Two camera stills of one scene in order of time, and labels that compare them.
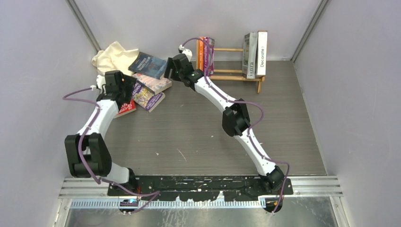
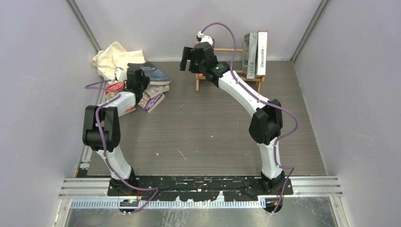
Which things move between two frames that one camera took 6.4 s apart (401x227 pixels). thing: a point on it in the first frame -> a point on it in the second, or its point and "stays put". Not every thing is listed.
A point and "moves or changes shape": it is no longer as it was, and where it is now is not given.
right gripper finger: [170, 65] -> [187, 55]
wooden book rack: [259, 79] stays put
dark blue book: [148, 65] moves or changes shape
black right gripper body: [178, 74] -> [199, 67]
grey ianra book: [248, 60] stays put
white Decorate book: [261, 50] stays put
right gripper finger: [170, 74] -> [182, 64]
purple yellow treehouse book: [145, 98] stays put
